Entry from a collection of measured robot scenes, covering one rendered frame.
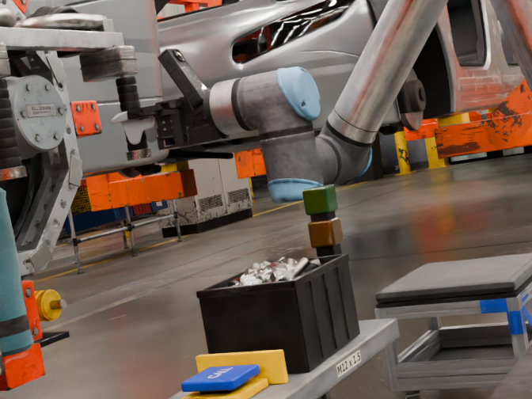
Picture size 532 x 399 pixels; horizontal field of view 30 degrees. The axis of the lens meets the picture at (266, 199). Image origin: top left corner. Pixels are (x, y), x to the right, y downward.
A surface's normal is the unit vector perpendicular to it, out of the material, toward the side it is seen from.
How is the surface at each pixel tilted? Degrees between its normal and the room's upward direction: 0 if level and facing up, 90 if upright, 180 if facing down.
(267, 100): 90
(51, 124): 90
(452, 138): 90
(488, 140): 90
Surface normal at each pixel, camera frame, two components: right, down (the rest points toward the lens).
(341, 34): 0.38, -0.05
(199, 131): -0.44, 0.12
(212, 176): 0.88, -0.11
